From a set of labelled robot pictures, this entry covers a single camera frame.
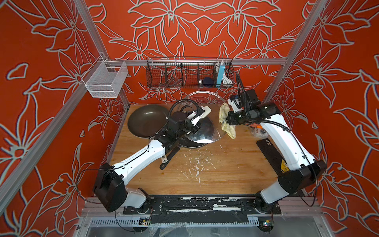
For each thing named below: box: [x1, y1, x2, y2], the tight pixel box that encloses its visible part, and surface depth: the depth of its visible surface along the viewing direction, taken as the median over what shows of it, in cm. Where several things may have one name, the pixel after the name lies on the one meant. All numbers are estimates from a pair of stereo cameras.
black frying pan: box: [159, 136, 213, 170], surface depth 83 cm
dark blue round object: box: [202, 77, 215, 88], surface depth 96 cm
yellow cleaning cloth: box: [218, 102, 237, 140], surface depth 75 cm
